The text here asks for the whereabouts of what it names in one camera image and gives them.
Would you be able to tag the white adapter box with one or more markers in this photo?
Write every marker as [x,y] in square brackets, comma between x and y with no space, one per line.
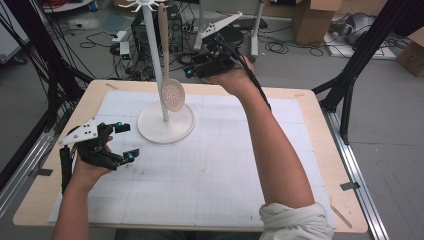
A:
[124,50]

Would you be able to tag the aluminium rail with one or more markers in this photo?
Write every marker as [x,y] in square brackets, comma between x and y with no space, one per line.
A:
[23,173]
[356,173]

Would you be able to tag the black computer tower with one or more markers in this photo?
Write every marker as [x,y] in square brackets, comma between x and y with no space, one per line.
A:
[175,33]

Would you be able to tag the white board on floor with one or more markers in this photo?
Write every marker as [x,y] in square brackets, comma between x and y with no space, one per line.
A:
[380,53]

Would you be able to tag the beige slotted spoon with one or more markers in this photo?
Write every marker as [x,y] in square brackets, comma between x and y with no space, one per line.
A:
[172,95]

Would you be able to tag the thin wooden stick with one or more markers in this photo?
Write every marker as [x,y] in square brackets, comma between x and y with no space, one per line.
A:
[340,216]

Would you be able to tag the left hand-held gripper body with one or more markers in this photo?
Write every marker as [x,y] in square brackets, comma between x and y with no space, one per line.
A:
[95,151]

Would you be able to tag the person's right hand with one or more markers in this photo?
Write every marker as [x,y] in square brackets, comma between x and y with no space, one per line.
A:
[233,81]

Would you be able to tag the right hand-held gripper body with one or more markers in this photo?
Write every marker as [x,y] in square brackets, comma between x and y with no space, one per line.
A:
[216,63]

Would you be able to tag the white utensil rack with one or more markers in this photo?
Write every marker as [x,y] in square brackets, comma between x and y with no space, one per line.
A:
[166,128]

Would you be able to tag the tall cardboard box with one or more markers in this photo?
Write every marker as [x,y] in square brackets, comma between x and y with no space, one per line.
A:
[311,23]

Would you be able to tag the flat black device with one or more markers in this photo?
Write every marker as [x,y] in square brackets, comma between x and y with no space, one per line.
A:
[255,24]

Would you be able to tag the grey bag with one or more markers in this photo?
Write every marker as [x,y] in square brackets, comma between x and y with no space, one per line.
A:
[356,28]

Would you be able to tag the white grid mat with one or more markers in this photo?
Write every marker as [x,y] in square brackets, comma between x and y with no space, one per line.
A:
[200,166]

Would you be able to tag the person's left hand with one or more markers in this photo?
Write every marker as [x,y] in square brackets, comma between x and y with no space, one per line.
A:
[86,175]

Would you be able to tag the black metal frame post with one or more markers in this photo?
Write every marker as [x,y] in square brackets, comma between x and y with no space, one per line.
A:
[50,66]
[360,53]

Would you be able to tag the white power strip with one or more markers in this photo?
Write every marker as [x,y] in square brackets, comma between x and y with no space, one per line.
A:
[119,36]

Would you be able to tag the white stand frame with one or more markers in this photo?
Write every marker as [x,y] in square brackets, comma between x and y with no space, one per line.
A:
[255,36]

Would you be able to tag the black tape piece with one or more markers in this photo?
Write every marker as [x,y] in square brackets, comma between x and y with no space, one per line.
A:
[350,186]
[43,172]

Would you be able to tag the black round stool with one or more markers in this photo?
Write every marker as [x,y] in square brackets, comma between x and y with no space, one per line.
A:
[237,35]

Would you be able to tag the small cardboard box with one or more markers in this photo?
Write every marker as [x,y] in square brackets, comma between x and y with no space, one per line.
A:
[411,55]

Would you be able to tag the white rolled sleeve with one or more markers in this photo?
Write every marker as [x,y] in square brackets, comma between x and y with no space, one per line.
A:
[293,223]

